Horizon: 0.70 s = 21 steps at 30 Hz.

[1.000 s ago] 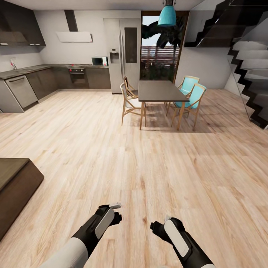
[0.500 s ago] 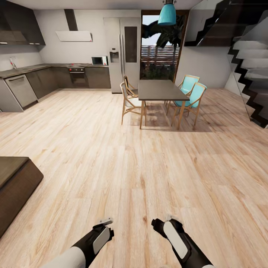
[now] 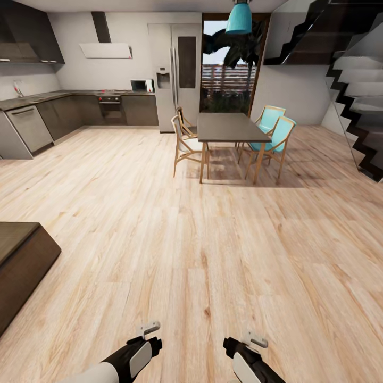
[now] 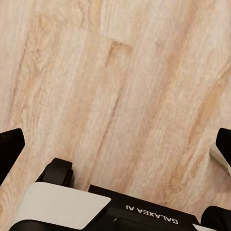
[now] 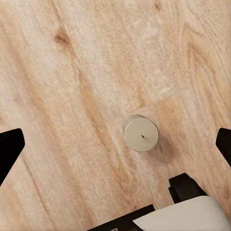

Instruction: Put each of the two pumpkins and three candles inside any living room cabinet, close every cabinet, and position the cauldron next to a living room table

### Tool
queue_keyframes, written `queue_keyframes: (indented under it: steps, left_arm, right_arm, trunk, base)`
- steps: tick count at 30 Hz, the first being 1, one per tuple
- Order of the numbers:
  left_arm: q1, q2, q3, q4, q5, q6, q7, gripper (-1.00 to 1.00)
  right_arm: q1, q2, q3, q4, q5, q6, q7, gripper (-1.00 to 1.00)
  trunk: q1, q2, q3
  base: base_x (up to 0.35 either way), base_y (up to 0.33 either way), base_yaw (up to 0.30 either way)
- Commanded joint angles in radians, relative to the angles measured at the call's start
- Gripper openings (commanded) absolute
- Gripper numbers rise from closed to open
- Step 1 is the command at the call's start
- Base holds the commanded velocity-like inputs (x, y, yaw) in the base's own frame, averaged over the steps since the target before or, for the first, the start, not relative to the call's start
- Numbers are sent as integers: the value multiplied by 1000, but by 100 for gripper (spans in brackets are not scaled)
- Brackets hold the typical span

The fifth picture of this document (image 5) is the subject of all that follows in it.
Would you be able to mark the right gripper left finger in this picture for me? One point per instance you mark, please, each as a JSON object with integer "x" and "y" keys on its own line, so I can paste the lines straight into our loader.
{"x": 12, "y": 143}

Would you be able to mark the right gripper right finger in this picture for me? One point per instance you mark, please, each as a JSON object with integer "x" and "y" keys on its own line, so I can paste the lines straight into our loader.
{"x": 223, "y": 142}

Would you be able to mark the pillar candle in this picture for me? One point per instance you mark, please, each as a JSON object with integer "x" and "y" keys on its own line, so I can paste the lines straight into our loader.
{"x": 140, "y": 133}

